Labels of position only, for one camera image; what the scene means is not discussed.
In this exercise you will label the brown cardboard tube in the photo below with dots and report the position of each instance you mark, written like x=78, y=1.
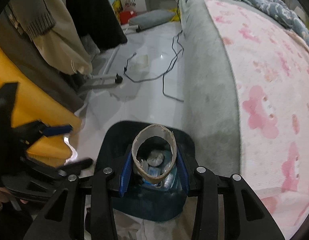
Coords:
x=154, y=137

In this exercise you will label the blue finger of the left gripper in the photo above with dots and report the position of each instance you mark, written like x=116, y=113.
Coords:
x=57, y=130
x=75, y=167

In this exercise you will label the black hanging garment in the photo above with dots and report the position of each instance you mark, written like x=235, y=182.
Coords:
x=97, y=19

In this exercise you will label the beige hanging garment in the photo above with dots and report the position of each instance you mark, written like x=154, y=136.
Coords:
x=61, y=46

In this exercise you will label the grey bed with sheet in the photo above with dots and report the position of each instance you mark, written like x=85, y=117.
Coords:
x=210, y=112

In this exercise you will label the clear plastic bottle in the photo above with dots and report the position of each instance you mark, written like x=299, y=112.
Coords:
x=169, y=180

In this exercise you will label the olive knit sweater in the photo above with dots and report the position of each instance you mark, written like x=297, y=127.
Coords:
x=30, y=17

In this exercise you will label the white tissue ball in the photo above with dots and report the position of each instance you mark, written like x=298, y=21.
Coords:
x=155, y=158

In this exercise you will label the pink floral blanket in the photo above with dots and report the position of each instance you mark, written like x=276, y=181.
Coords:
x=271, y=72

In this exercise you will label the red box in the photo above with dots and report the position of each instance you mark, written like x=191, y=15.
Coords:
x=125, y=16

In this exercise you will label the yellow hanging garment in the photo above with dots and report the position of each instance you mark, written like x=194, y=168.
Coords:
x=34, y=104

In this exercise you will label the grey floor cushion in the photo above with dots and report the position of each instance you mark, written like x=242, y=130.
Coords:
x=151, y=19

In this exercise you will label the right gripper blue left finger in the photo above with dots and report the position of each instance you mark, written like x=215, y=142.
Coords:
x=126, y=173

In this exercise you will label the white clothes rack base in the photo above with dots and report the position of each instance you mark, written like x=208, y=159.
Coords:
x=103, y=61

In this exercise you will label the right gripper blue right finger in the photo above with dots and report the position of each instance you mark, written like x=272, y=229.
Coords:
x=182, y=172

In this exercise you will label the yellow bag on floor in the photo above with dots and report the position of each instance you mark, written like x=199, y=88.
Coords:
x=176, y=15

